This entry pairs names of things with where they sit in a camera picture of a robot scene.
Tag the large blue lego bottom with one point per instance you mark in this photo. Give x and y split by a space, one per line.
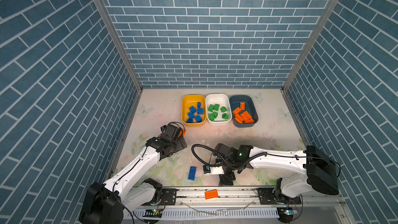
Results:
192 173

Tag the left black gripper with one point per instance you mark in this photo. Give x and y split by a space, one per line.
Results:
180 145

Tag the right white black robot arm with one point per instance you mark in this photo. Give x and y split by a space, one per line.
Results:
310 169

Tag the left circuit board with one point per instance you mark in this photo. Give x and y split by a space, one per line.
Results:
152 213

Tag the dark teal plastic container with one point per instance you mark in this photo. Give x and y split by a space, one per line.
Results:
250 107

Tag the right aluminium corner post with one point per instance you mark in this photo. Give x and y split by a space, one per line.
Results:
328 10

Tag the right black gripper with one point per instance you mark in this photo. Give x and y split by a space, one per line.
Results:
224 178

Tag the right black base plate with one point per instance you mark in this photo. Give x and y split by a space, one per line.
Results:
268 196

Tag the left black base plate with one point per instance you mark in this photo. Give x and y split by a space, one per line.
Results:
167 196

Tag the aluminium front rail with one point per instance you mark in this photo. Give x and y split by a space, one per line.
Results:
238 196

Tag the white vent grille strip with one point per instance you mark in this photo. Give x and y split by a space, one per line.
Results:
188 214

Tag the circuit board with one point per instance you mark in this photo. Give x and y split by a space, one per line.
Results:
286 214
152 213

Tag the orange lego vertical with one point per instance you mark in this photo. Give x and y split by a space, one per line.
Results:
242 106

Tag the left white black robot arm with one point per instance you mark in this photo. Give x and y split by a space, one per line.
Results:
110 201

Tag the aluminium corner post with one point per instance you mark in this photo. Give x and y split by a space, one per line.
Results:
328 10
101 8

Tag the white plastic container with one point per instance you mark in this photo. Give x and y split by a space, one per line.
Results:
222 100

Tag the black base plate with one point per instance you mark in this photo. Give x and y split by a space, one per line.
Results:
167 196
268 196

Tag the right circuit board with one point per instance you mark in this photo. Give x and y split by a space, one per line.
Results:
286 214

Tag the orange lego bottom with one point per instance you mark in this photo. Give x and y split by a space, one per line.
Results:
211 194

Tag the yellow plastic container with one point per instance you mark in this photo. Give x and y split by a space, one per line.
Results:
189 101

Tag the orange lego horizontal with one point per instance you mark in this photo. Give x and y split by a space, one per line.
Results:
249 121

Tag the left aluminium corner post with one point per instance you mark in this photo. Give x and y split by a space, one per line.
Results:
101 8

